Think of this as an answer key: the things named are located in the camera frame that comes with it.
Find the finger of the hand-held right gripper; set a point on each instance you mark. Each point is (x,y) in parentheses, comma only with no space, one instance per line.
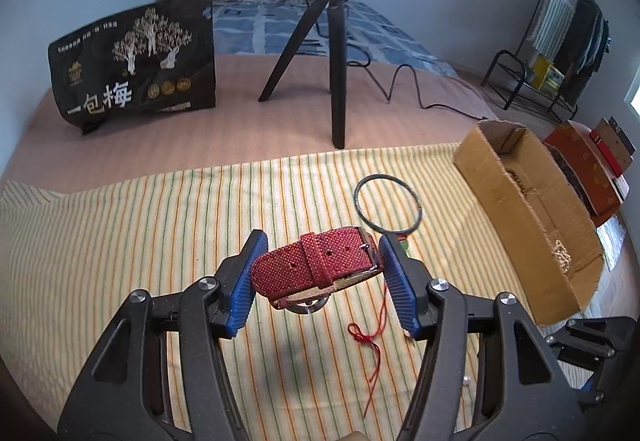
(590,338)
(597,386)

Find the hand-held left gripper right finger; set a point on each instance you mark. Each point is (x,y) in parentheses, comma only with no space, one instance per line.
(400,281)

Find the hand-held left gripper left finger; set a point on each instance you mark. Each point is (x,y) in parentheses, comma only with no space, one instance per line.
(245,281)

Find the thin dark bangle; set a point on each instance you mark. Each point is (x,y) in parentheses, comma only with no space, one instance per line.
(383,177)

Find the cardboard box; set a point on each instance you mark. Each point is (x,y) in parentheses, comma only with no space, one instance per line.
(505,201)

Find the yellow striped cloth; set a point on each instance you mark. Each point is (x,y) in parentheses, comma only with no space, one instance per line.
(175,231)

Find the bubble wrap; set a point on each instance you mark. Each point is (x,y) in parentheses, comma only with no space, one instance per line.
(612,241)

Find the tan bed sheet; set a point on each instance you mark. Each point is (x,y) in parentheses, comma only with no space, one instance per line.
(240,131)

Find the dark flat box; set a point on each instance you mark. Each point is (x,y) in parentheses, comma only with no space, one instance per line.
(621,188)

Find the table with orange cloth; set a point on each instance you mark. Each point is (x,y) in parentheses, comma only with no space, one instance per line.
(595,176)

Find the red flat box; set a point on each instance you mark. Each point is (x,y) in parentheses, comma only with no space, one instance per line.
(602,146)

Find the brown flat box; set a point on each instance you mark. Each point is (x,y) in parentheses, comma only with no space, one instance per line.
(617,141)

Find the black tripod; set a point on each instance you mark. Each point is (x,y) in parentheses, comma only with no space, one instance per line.
(338,71)

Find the black printed snack bag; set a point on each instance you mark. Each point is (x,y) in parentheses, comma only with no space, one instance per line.
(130,66)

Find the black clothes rack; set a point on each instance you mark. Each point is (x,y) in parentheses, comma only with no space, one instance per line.
(500,58)

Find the blue patterned bed sheet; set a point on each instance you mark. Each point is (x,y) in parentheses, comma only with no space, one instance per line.
(380,36)

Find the window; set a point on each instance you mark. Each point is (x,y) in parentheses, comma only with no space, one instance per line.
(634,93)

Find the yellow box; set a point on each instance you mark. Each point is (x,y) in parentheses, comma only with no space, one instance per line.
(545,73)

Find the dark hanging clothes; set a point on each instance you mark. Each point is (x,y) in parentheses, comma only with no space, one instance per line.
(582,36)

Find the striped hanging towel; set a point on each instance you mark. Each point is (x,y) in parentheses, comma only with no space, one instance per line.
(555,6)

